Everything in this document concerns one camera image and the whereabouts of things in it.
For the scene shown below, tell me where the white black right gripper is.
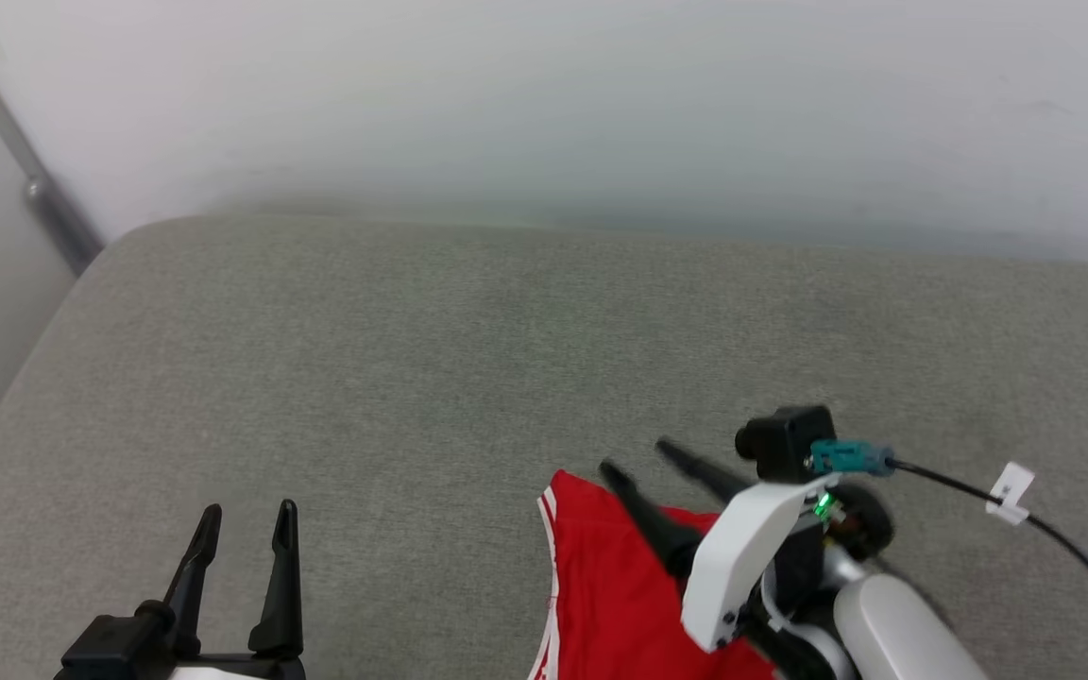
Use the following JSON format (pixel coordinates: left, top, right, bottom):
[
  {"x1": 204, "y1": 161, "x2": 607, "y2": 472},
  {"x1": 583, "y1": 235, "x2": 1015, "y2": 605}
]
[{"x1": 597, "y1": 438, "x2": 840, "y2": 655}]

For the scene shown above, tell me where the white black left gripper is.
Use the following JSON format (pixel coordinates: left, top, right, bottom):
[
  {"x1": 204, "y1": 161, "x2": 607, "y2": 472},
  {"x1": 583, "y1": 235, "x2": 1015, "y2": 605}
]
[{"x1": 163, "y1": 500, "x2": 309, "y2": 680}]

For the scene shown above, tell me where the red and white basketball jersey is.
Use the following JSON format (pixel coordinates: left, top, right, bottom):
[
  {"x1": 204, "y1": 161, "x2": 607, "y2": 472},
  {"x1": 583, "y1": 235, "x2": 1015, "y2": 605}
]
[{"x1": 526, "y1": 469, "x2": 783, "y2": 680}]

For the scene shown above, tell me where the grey fabric sofa seat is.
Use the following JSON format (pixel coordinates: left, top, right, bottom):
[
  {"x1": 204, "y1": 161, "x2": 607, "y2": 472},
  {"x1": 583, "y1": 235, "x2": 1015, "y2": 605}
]
[{"x1": 0, "y1": 215, "x2": 1088, "y2": 680}]

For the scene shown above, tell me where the grey metal pole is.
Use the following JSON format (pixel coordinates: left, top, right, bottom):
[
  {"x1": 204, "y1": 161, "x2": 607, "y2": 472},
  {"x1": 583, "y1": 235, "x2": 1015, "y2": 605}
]
[{"x1": 0, "y1": 11, "x2": 107, "y2": 277}]

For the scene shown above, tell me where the white cable label tag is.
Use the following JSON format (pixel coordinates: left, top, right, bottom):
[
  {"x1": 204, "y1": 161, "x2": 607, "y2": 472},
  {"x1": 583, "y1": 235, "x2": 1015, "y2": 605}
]
[{"x1": 985, "y1": 462, "x2": 1037, "y2": 526}]

